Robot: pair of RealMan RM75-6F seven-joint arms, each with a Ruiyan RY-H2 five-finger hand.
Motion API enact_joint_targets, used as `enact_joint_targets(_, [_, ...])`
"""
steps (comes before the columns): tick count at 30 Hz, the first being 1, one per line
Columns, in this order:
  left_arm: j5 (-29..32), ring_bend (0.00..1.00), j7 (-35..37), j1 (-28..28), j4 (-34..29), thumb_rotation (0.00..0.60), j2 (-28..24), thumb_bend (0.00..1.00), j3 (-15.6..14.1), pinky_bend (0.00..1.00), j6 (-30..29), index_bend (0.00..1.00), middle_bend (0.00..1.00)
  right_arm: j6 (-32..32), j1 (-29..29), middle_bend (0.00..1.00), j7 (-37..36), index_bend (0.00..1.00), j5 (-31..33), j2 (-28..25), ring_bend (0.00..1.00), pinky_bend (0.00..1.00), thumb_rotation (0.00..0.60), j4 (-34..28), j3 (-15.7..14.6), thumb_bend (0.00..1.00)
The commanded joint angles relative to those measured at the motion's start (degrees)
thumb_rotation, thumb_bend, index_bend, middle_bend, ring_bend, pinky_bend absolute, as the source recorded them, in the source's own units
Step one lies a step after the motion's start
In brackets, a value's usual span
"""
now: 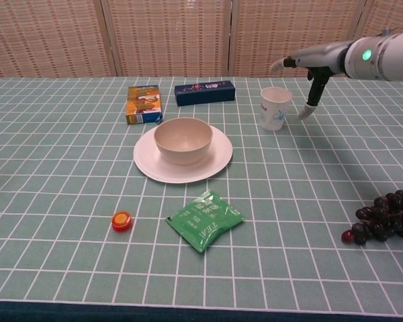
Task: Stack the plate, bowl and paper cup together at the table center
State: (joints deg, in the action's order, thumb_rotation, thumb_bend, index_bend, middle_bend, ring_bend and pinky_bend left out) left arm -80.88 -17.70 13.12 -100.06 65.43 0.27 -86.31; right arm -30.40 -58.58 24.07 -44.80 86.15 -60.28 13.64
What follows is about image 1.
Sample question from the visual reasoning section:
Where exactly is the green tea packet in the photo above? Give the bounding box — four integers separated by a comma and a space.
165, 189, 246, 254

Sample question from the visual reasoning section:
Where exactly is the orange snack box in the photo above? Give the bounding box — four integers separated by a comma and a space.
125, 85, 165, 126

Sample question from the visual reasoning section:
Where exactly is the white paper cup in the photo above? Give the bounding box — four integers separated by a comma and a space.
259, 86, 294, 131

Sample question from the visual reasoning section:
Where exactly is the beige bowl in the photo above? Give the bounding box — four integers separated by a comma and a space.
153, 117, 214, 166

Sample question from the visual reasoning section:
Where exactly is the bamboo folding screen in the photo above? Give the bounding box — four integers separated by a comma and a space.
0, 0, 403, 85

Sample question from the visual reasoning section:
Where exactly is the red orange bottle cap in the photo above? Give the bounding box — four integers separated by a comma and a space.
111, 210, 134, 232

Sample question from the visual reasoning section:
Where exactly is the dark purple grape bunch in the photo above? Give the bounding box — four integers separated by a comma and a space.
341, 189, 403, 246

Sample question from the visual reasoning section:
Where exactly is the dark blue long box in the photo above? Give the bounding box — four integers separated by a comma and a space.
173, 79, 236, 107

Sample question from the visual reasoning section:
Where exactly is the white round plate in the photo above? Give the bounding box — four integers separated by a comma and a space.
133, 125, 234, 184

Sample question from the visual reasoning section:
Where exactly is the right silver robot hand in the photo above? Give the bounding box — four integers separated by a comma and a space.
270, 42, 352, 120

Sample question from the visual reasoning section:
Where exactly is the green grid tablecloth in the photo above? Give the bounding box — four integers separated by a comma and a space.
0, 76, 403, 322

